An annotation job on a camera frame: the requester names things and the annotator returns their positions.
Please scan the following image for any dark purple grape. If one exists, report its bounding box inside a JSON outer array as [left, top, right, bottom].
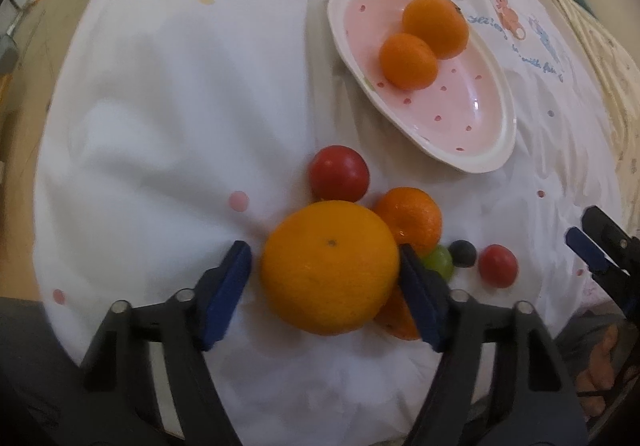
[[448, 240, 477, 269]]

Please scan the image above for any pale yellow patterned quilt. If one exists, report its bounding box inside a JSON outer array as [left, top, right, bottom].
[[505, 0, 640, 207]]

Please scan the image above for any person's foot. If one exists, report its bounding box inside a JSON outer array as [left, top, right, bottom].
[[575, 326, 628, 419]]

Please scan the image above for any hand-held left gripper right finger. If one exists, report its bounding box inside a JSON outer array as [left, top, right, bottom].
[[398, 244, 588, 446]]

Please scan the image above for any pink dotted oval plate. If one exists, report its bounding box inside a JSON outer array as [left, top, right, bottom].
[[327, 0, 517, 174]]

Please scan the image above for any black sandal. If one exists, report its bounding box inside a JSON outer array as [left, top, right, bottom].
[[575, 361, 633, 427]]

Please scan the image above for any large orange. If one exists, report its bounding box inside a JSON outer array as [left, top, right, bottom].
[[261, 200, 401, 337]]

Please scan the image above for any large red cherry tomato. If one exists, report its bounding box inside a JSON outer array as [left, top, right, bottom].
[[308, 146, 371, 203]]

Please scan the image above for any medium orange with stem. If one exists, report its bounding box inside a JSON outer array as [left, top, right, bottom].
[[402, 0, 469, 60]]

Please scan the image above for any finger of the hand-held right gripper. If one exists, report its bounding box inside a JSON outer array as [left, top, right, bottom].
[[566, 227, 640, 317], [582, 206, 640, 272]]

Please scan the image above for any small mandarin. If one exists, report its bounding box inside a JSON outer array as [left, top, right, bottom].
[[379, 33, 439, 90], [372, 283, 423, 341], [374, 187, 443, 257]]

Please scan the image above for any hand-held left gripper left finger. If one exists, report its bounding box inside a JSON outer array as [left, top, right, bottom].
[[57, 240, 252, 446]]

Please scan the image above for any small red cherry tomato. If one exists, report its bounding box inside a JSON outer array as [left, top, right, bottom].
[[478, 244, 519, 288]]

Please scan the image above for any green grape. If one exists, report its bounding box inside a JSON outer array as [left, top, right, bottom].
[[420, 245, 456, 283]]

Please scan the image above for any white printed tablecloth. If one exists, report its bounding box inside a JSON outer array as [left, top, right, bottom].
[[32, 0, 623, 442]]

